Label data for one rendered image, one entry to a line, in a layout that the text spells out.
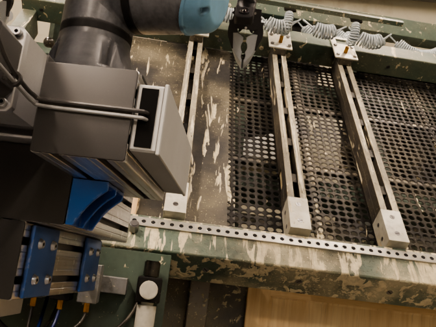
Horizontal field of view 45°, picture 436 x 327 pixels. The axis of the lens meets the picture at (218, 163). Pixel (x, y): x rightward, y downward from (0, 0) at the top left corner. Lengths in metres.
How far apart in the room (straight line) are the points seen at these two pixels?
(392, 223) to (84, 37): 1.10
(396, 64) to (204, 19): 1.78
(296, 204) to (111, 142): 1.12
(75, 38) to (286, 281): 0.90
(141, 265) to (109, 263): 0.08
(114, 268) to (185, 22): 0.76
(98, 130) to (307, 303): 1.30
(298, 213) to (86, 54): 0.90
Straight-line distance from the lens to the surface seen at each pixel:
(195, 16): 0.83
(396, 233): 1.62
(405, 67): 2.56
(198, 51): 2.21
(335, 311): 1.74
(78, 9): 0.88
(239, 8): 1.33
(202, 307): 1.62
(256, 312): 1.68
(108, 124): 0.50
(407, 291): 1.58
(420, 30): 3.07
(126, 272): 1.40
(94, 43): 0.84
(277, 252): 1.46
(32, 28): 2.42
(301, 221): 1.53
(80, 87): 0.52
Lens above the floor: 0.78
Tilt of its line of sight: 11 degrees up
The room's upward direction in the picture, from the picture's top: 7 degrees clockwise
